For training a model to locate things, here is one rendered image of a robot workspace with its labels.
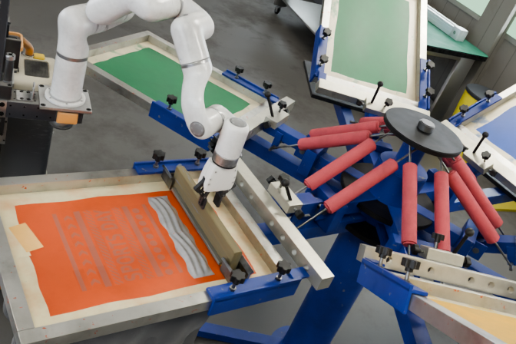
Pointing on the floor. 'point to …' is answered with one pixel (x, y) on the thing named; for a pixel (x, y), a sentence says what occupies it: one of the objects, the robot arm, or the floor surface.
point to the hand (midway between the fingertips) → (210, 200)
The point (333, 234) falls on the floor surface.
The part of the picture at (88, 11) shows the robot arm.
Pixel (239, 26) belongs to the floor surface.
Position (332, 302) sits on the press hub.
